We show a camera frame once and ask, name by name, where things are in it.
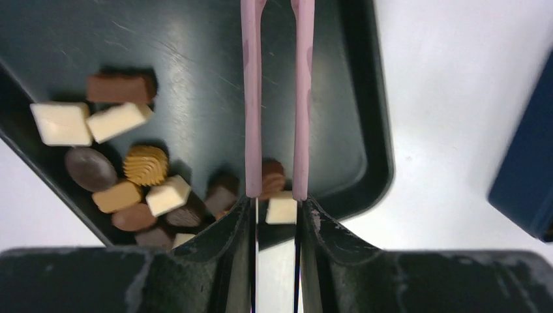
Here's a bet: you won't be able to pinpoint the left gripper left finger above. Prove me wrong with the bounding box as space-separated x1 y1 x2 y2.
1 198 254 312

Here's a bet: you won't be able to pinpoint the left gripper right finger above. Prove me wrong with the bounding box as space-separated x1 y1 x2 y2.
297 198 552 312

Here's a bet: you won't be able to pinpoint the blue chocolate box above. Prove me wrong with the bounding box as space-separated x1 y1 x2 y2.
488 57 552 243

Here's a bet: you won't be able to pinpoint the pink silicone tongs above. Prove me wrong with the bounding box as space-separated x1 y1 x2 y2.
240 1 315 201

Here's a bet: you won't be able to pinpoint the milk oval chocolate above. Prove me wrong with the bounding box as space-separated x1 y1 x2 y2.
112 203 158 232

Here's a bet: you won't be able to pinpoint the brown leaf chocolate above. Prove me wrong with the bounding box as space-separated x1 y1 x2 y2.
259 160 286 201

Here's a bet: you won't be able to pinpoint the caramel rectangular chocolate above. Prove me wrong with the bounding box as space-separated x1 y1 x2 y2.
92 179 143 213

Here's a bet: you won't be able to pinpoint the caramel leaf chocolate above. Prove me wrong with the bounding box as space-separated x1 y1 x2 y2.
123 145 169 186

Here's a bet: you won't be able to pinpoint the dark oval chocolate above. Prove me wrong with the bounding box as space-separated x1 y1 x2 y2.
65 147 118 192

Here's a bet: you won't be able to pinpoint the white square chocolate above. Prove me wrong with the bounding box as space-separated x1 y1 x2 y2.
86 102 154 143

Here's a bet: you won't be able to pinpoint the white cube chocolate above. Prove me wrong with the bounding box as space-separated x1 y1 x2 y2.
30 102 93 147

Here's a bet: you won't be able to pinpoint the brown rectangular chocolate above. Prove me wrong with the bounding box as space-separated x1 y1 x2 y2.
86 74 157 104

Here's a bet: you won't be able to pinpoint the black chocolate tray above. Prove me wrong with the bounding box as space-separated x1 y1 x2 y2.
1 1 393 245

